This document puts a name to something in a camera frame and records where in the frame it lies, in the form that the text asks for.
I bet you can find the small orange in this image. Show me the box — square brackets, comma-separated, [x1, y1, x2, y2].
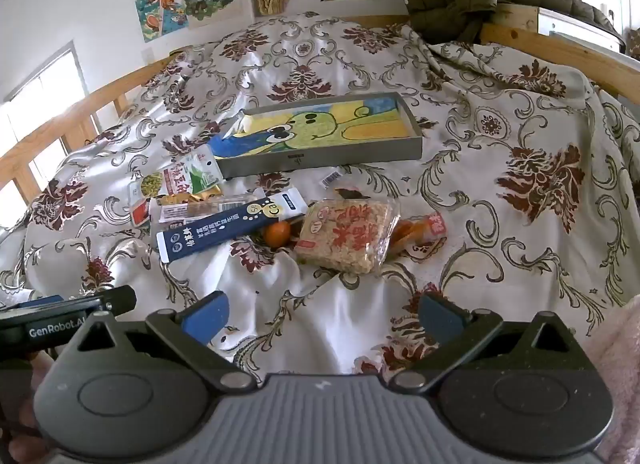
[263, 221, 292, 248]

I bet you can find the green and white snack packet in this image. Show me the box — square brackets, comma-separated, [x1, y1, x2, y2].
[127, 144, 224, 226]

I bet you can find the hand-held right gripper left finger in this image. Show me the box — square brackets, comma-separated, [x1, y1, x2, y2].
[57, 291, 258, 392]

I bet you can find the wooden bed frame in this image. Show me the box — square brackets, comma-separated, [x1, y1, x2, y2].
[0, 3, 640, 205]

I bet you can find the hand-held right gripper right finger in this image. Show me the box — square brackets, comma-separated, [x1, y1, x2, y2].
[390, 291, 582, 392]

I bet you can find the puffed rice cake packet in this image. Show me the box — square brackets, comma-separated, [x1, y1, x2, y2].
[292, 198, 402, 275]

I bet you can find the navy blue stick packet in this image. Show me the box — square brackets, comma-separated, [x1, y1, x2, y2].
[156, 190, 307, 263]

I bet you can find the window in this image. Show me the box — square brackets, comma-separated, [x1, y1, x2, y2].
[0, 42, 92, 205]

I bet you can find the orange snack packet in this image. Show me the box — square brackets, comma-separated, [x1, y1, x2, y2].
[387, 213, 447, 256]

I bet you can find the grey tray with cartoon painting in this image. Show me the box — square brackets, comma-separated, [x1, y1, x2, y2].
[206, 91, 424, 180]

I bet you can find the clear dried meat packet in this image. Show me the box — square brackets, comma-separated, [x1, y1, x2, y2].
[319, 169, 373, 201]

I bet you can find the yellow snack packet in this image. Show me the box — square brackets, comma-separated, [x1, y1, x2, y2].
[159, 185, 223, 206]

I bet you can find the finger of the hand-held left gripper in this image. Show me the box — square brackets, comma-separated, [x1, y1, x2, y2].
[15, 295, 65, 309]
[100, 287, 137, 316]

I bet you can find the clear red print packet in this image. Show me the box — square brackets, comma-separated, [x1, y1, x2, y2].
[150, 189, 267, 226]

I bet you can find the pink fleece cloth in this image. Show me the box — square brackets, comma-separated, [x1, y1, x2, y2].
[584, 294, 640, 464]

